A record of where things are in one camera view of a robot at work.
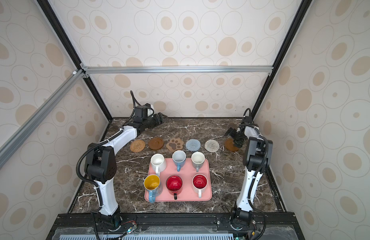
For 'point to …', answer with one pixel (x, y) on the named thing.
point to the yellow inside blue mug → (152, 182)
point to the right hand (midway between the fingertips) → (230, 137)
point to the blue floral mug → (179, 157)
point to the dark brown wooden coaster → (156, 143)
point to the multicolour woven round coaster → (212, 146)
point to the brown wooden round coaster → (229, 145)
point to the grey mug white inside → (197, 158)
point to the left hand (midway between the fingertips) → (167, 114)
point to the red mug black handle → (174, 184)
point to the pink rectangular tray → (186, 185)
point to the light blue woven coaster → (193, 145)
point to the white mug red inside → (199, 183)
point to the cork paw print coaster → (174, 144)
